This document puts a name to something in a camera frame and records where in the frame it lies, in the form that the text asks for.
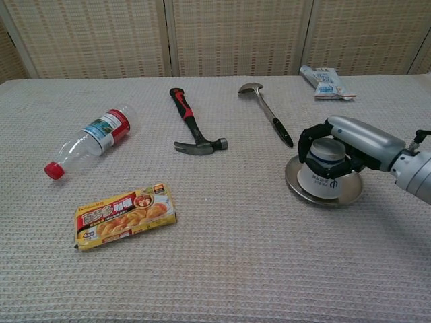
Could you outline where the white blue plastic packet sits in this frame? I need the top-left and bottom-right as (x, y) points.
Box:
(299, 65), (357, 102)

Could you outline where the clear plastic bottle red cap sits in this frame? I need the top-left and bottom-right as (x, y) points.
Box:
(44, 104), (139, 181)

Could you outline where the woven bamboo screen panel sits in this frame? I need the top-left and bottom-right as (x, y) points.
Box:
(0, 16), (33, 84)
(0, 0), (171, 79)
(407, 42), (431, 75)
(166, 0), (314, 78)
(302, 0), (431, 77)

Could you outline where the white paper cup blue band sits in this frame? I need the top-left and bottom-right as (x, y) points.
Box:
(297, 138), (348, 200)

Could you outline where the steel ladle black handle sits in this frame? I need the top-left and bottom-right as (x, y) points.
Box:
(237, 82), (294, 149)

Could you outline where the beige waffle weave tablecloth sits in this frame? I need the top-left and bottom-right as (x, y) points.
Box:
(0, 74), (431, 323)

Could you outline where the yellow red curry box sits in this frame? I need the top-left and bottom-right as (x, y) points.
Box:
(73, 182), (178, 253)

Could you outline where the round stainless steel plate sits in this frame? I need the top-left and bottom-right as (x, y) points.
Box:
(284, 156), (364, 207)

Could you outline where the red black claw hammer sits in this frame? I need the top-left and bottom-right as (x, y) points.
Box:
(169, 87), (230, 157)

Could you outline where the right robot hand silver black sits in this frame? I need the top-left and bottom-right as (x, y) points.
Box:
(297, 115), (407, 179)

